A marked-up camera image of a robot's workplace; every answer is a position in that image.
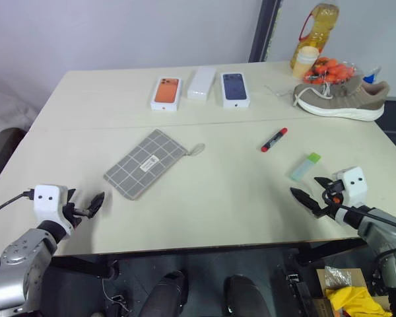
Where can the dark rounded shape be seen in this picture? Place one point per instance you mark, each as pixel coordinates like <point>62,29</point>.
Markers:
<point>166,294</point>
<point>244,297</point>

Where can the crumpled clear plastic bag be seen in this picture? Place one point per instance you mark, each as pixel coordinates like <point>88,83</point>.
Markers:
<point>336,276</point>

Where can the clear bag of orange fruit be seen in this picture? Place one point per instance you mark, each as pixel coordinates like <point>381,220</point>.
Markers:
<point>333,71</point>

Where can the yellow cooking oil bottle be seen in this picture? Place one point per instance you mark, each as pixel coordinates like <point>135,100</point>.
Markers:
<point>320,29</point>

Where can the yellow cloth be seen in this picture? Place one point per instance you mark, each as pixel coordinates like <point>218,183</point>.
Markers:
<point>356,300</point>

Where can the brown cardboard box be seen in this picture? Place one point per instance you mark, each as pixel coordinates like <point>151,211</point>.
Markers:
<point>359,277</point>

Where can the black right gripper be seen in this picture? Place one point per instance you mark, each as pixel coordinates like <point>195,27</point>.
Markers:
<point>331,204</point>

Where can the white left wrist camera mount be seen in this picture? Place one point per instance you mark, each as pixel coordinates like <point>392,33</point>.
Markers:
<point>47,206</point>

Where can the pale eraser with green cap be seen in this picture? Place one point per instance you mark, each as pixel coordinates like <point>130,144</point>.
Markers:
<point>304,167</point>

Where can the red and black marker pen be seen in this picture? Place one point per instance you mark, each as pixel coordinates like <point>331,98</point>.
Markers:
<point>274,140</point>

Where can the dark blue phone box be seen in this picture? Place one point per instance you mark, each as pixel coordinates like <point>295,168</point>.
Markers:
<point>235,90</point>

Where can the grey checked fabric pouch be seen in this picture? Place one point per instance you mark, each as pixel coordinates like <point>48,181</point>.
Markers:
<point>145,163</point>

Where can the black table frame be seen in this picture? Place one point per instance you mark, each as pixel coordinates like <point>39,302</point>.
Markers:
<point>85,265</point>

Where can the beige sneaker with white sole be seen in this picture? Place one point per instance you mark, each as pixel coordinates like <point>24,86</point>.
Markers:
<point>346,99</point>

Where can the plain white box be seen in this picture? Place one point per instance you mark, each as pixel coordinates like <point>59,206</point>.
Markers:
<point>201,84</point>

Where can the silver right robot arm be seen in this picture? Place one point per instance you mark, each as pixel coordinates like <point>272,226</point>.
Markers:
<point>379,231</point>

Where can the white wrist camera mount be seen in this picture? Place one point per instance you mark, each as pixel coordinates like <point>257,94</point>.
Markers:
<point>353,185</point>
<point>47,206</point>

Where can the dark chair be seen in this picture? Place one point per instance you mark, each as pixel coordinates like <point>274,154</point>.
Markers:
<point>3,148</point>

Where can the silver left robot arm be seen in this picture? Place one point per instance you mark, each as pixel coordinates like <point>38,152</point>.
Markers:
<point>18,261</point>

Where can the dark window frame post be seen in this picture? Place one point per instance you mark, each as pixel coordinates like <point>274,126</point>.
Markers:
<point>262,31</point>

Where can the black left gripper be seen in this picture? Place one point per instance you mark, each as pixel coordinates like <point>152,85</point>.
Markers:
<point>73,213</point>

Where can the black metal bar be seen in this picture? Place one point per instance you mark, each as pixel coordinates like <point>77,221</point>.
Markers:
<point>295,290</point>

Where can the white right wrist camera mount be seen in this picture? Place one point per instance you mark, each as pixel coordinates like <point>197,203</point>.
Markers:
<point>353,185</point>

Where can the orange phone box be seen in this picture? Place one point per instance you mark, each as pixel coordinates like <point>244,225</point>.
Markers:
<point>166,94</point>

